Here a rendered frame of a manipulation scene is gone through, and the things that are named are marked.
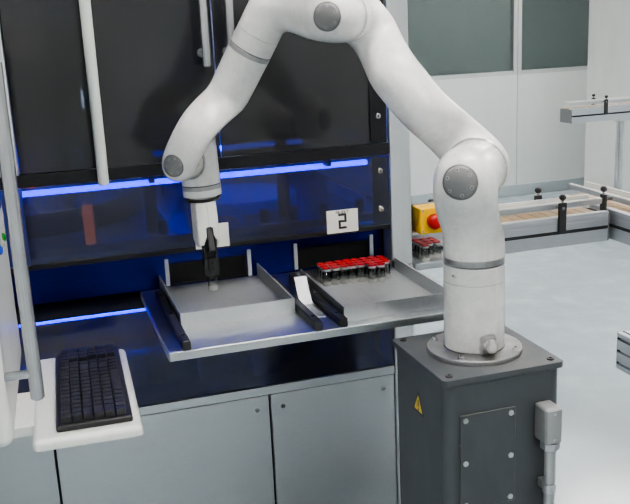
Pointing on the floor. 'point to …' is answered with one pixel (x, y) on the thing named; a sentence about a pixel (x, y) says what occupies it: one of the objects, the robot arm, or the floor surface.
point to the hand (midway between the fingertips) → (211, 265)
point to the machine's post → (401, 209)
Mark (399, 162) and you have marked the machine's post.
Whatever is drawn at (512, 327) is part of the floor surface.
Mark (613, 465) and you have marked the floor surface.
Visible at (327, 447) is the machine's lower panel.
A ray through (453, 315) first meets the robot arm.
